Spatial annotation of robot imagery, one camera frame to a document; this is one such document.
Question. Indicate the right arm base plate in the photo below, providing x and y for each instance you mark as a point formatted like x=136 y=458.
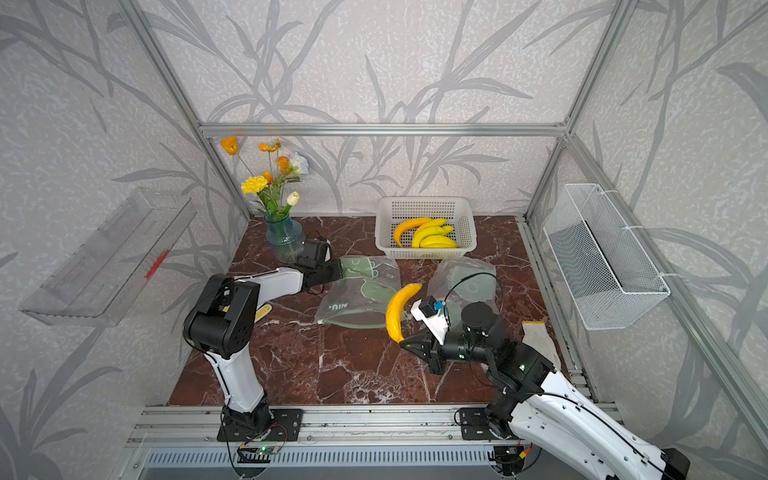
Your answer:
x=481 y=424

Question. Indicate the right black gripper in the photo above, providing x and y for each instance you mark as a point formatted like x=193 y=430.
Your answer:
x=429 y=347

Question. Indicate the white work glove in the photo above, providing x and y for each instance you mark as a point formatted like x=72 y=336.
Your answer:
x=536 y=336

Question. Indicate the orange-yellow banana from bag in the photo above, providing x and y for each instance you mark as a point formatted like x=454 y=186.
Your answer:
x=406 y=226

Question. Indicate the aluminium front rail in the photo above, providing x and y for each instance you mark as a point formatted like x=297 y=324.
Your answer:
x=321 y=425

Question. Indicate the left circuit board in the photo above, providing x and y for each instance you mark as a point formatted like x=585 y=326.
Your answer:
x=255 y=454

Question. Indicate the artificial flower bouquet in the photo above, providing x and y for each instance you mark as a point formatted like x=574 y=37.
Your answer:
x=268 y=187

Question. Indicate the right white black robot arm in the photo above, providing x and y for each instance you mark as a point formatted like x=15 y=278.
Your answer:
x=534 y=402

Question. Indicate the clear acrylic wall shelf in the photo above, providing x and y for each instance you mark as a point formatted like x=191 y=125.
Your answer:
x=98 y=284

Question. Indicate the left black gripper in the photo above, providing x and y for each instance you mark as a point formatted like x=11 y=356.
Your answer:
x=337 y=269

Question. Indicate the right circuit board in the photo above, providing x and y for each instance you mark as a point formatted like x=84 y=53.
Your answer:
x=510 y=461

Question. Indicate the blue glass vase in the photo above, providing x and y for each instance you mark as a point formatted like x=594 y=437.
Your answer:
x=286 y=238

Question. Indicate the zip-top bag with bananas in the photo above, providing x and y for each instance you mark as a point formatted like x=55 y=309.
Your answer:
x=359 y=299

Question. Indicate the white plastic basket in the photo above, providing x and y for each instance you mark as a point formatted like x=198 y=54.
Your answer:
x=394 y=210

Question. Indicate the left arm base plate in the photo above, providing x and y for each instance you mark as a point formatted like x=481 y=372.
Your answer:
x=276 y=425

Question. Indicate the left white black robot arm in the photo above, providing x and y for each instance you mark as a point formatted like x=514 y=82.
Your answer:
x=221 y=323

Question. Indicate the aluminium frame crossbar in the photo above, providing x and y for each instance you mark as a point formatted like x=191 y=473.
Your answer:
x=383 y=129

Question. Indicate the yellow banana from bag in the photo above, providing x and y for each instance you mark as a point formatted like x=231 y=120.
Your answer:
x=434 y=227

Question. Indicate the yellow work glove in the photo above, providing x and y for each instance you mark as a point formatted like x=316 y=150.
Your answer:
x=262 y=311

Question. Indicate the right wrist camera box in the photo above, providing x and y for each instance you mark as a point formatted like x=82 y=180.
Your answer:
x=432 y=314

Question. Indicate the white wire mesh basket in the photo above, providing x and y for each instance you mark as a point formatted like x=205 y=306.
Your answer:
x=610 y=276

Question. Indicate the circuit board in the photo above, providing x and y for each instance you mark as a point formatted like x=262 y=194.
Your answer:
x=255 y=454
x=510 y=461

